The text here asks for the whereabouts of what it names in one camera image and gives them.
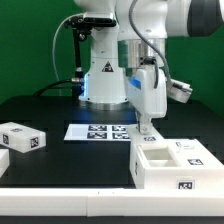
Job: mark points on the black camera on stand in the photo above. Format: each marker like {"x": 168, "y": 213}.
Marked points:
{"x": 79, "y": 36}

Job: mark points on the white front rail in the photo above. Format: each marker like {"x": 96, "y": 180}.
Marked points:
{"x": 110, "y": 202}

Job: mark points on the white cabinet top block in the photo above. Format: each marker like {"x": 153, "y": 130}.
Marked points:
{"x": 21, "y": 138}

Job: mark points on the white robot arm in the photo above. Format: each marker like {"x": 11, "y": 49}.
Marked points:
{"x": 128, "y": 50}

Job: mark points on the white door panel with tags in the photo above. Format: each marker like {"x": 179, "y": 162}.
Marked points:
{"x": 153, "y": 136}

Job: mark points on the white cabinet body box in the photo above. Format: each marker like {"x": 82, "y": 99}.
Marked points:
{"x": 152, "y": 167}

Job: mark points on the white left rail piece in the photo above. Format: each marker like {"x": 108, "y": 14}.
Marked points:
{"x": 4, "y": 161}

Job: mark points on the white door panel with knob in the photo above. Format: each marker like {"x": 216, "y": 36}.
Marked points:
{"x": 192, "y": 154}

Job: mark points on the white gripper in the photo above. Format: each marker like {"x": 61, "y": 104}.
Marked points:
{"x": 146, "y": 91}

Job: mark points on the white marker sheet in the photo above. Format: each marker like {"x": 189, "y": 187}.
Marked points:
{"x": 96, "y": 132}

